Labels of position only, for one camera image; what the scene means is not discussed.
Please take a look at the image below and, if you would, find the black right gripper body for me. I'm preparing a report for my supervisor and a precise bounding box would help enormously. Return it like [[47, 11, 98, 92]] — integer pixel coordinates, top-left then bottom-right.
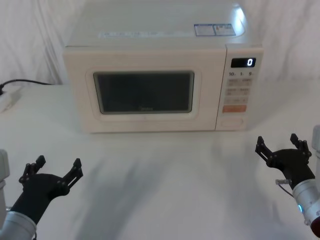
[[266, 148, 317, 188]]

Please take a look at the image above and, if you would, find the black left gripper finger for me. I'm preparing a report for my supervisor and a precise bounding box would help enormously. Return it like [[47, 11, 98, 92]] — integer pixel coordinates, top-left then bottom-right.
[[57, 157, 84, 196], [19, 155, 47, 185]]

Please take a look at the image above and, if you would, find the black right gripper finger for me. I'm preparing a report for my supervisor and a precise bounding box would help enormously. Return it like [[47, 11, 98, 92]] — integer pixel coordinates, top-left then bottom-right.
[[254, 135, 277, 168], [289, 132, 312, 161]]

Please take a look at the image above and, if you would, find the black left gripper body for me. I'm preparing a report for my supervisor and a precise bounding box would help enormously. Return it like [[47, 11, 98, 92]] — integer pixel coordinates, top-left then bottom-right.
[[10, 173, 70, 225]]

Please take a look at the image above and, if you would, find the oven control panel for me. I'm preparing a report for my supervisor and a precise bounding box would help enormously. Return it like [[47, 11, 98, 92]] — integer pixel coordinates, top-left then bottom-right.
[[215, 44, 265, 132]]

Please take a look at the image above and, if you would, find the white power strip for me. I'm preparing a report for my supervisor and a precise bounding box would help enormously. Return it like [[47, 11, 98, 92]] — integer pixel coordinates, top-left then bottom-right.
[[0, 87, 22, 113]]

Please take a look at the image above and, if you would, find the white table cloth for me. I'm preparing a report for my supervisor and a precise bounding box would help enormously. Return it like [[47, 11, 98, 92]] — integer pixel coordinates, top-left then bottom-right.
[[0, 81, 320, 240]]

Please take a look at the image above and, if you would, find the white curtain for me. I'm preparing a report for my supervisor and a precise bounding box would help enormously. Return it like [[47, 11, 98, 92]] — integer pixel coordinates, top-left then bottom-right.
[[0, 0, 320, 87]]

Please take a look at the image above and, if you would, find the cream microwave oven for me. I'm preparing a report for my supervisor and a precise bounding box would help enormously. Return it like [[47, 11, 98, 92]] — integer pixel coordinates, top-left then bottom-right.
[[62, 0, 265, 134]]

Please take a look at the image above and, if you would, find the thin cable with silver plug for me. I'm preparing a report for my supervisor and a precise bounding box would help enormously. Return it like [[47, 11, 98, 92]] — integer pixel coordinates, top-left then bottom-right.
[[274, 178, 295, 199]]

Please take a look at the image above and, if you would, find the black power cable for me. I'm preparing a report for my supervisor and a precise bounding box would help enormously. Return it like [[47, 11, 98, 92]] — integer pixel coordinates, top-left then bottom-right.
[[0, 79, 55, 97]]

